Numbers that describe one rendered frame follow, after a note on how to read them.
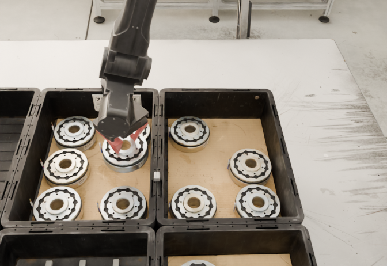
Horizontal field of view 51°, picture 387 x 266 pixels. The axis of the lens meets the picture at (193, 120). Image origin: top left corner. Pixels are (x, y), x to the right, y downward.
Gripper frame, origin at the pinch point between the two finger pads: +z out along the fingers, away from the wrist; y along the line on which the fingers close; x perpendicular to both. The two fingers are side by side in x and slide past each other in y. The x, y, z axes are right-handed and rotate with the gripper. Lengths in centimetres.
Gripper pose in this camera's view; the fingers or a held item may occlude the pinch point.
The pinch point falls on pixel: (124, 143)
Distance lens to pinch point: 92.9
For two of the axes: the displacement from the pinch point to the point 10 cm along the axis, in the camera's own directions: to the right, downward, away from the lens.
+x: -7.3, -5.3, 4.3
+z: -0.4, 6.6, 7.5
